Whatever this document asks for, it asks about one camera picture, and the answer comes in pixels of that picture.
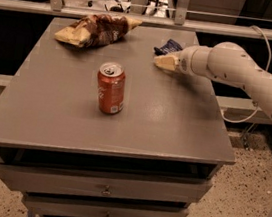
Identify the red coke can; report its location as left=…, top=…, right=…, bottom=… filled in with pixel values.
left=97, top=62, right=126, bottom=114

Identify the grey metal railing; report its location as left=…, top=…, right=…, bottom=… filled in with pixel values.
left=0, top=0, right=272, bottom=49

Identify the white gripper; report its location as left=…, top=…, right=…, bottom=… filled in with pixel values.
left=154, top=45, right=211, bottom=78

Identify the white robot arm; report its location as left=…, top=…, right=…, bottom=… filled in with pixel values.
left=154, top=42, right=272, bottom=120

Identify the grey drawer cabinet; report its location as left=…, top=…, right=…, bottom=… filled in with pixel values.
left=0, top=18, right=234, bottom=217

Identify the white cable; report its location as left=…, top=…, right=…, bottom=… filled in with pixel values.
left=220, top=21, right=272, bottom=128

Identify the top grey drawer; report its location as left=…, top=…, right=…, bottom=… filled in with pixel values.
left=0, top=164, right=212, bottom=203

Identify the middle grey drawer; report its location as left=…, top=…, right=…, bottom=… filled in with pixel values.
left=23, top=195, right=188, bottom=217

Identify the brown chip bag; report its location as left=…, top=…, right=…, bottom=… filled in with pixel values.
left=54, top=14, right=142, bottom=48

